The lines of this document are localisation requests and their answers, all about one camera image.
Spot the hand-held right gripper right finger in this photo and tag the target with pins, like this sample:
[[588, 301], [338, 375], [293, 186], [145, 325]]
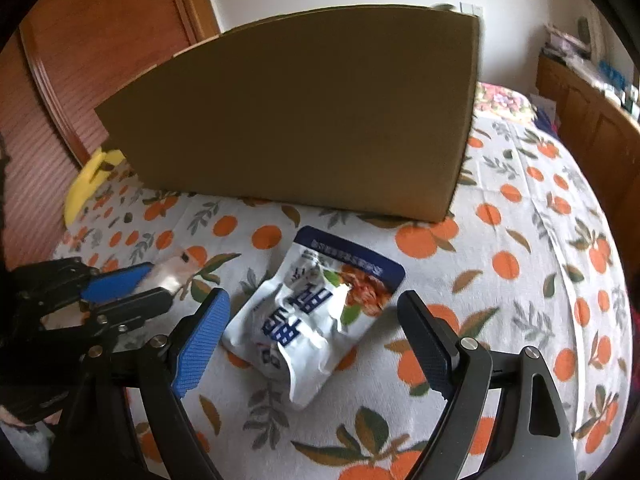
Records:
[[425, 345]]

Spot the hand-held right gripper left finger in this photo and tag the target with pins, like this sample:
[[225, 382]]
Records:
[[200, 345]]

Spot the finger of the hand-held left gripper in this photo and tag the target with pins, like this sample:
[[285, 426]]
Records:
[[140, 307], [117, 282]]

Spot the white and blue pouch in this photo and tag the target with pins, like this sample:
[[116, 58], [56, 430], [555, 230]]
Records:
[[300, 310]]

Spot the brown cardboard box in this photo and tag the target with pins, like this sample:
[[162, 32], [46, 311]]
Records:
[[300, 120]]

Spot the person's left forearm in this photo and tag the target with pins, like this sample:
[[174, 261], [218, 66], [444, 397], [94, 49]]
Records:
[[25, 445]]

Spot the orange print bedsheet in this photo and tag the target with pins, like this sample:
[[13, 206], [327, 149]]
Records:
[[525, 285]]

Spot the wooden wardrobe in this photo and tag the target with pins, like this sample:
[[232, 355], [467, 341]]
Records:
[[100, 60]]

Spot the wooden cabinet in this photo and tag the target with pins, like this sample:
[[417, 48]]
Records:
[[600, 130]]

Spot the clutter on cabinet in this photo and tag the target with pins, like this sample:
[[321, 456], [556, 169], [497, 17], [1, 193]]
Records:
[[565, 42]]

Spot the white wall socket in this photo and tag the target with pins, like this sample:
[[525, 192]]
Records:
[[472, 8]]

